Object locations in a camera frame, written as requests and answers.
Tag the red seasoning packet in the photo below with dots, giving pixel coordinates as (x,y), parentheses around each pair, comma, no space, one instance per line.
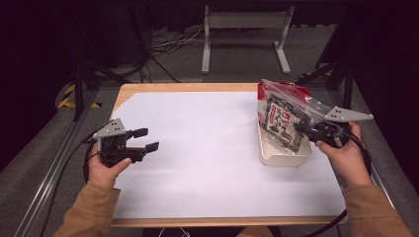
(290,87)

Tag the black metal stand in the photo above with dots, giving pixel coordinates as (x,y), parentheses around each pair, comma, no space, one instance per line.
(347,85)
(78,85)

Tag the white divided plastic box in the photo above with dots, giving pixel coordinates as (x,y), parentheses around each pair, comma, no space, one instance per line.
(280,158)

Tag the person's left hand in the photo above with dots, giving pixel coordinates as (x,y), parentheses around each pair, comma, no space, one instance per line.
(103,171)

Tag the white table sheet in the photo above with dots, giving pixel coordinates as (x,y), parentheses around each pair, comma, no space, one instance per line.
(204,148)

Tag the person's right hand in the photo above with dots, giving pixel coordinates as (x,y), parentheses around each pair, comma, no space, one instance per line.
(349,161)

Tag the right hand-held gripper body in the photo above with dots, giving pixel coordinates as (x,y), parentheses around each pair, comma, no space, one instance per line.
(342,115)

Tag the yellow black floor tape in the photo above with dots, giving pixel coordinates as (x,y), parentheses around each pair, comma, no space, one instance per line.
(66,98)

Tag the clear seaweed packet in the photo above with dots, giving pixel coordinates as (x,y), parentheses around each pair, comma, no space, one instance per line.
(283,121)

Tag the white metal stand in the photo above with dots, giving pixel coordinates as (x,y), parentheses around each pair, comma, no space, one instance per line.
(245,20)

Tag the aluminium rail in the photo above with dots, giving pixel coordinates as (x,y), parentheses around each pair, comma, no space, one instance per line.
(49,177)
(383,184)

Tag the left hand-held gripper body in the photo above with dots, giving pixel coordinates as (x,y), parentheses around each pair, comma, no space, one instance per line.
(113,144)

